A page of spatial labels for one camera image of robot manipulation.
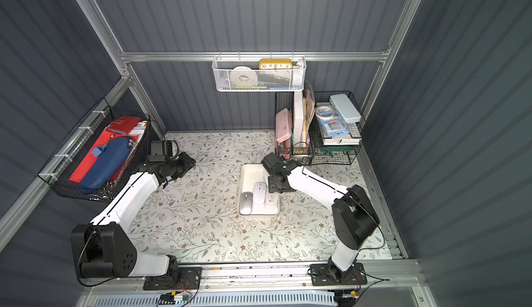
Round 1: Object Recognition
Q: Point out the blue packaged item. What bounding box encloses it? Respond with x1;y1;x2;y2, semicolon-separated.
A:
319;117;349;137

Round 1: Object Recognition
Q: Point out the white wire hanging basket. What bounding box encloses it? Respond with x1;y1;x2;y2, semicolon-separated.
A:
211;55;307;93

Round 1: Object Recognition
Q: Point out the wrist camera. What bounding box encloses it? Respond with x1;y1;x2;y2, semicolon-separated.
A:
148;140;180;163
260;153;285;175

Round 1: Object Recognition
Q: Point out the clear tape roll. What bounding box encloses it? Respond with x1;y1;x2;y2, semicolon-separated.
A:
315;105;335;121

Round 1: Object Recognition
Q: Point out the pink pencil case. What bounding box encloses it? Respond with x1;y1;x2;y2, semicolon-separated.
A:
275;108;292;143

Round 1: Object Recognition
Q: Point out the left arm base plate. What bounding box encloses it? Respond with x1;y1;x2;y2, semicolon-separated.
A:
143;267;202;291

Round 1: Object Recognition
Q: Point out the white pencil case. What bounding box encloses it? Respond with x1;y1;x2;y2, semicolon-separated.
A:
330;93;362;124

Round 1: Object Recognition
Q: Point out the black wire desk organizer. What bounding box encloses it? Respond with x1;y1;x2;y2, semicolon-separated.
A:
275;91;362;166

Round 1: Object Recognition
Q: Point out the white upright box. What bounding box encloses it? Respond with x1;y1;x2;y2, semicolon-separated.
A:
292;92;305;148

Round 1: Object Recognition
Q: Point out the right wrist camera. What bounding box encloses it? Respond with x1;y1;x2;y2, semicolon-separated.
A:
260;153;285;175

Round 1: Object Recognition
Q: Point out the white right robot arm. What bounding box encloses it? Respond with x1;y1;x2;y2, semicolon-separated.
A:
260;153;380;277

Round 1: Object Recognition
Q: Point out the white storage tray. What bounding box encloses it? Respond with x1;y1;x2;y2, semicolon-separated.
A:
237;164;281;216

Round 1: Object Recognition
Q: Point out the black wire wall basket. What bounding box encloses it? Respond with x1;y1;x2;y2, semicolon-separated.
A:
38;100;152;203

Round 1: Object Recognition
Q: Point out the blue zip pouch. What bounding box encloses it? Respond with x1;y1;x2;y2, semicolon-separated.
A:
78;136;134;195

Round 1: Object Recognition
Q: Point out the white mouse with logo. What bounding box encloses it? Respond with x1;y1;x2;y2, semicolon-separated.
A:
265;193;279;207

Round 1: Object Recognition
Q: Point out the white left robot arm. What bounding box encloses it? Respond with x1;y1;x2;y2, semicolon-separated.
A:
71;152;196;282

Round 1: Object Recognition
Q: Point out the silver grey mouse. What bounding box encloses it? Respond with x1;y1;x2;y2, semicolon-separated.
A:
238;191;253;215

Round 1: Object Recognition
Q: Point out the small green circuit board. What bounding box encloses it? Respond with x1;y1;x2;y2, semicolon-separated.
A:
157;292;193;306

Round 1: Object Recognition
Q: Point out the white tape roll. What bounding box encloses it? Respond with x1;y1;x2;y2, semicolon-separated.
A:
229;66;259;88

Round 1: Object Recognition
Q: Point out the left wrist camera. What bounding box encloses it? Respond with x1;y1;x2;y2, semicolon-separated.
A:
148;140;180;163

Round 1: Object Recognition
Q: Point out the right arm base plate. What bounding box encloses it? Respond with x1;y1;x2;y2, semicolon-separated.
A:
308;263;368;286

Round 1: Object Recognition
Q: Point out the yellow clock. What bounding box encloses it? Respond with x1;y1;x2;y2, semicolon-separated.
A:
259;57;293;70

